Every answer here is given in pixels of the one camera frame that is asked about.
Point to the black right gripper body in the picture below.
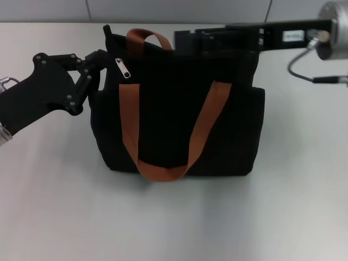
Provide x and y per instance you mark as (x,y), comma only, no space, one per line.
(272,38)

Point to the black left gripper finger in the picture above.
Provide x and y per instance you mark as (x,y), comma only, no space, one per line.
(95,81)
(98,59)

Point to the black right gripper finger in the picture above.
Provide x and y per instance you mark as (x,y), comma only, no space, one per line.
(217,31)
(185,40)

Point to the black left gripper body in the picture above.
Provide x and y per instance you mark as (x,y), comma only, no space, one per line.
(35,89)

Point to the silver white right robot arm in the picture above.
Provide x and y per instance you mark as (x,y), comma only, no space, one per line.
(340,24)

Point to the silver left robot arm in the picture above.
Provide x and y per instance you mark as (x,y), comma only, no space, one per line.
(4,136)

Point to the silver metal zipper pull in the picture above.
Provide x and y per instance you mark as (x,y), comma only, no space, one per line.
(123,69)

